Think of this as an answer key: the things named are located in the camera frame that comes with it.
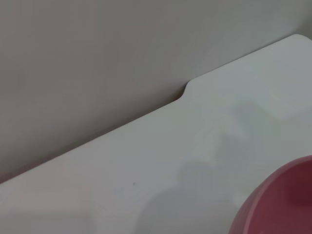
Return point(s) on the pink plastic bowl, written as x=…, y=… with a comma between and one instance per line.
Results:
x=280, y=202

